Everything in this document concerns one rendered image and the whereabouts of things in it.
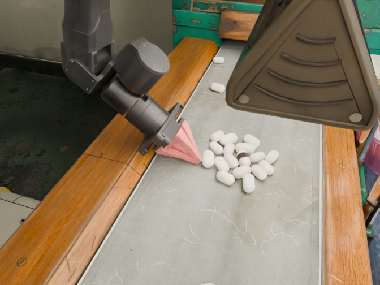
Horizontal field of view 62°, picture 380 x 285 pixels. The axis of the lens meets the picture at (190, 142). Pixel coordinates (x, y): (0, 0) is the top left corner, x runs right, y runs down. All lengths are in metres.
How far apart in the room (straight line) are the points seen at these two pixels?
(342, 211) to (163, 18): 1.65
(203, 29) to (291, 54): 0.87
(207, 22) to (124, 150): 0.56
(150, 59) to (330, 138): 0.37
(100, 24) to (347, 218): 0.46
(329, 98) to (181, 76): 0.65
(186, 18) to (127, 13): 1.08
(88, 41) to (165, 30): 1.52
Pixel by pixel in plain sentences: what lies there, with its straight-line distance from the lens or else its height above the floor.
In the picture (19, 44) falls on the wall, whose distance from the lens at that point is 2.74.
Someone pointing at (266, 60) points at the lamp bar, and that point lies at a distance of 0.17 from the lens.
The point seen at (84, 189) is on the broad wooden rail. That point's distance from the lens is 0.54.
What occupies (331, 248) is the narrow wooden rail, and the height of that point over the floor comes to 0.76.
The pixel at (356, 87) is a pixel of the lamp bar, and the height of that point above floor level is 1.07.
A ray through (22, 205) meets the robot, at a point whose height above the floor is 0.28.
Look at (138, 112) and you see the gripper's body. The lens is 0.52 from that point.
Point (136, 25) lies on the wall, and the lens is 2.08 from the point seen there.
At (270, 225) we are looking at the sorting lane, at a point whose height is 0.74.
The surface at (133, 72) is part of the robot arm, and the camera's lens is 0.49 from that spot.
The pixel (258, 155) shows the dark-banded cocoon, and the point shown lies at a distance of 0.59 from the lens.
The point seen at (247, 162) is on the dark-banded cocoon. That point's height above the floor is 0.76.
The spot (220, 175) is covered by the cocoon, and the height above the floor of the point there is 0.76.
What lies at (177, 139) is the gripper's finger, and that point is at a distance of 0.53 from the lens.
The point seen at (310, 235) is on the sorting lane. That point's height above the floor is 0.74.
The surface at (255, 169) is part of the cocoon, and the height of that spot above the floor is 0.76.
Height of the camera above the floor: 1.14
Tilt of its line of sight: 40 degrees down
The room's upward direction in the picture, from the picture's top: straight up
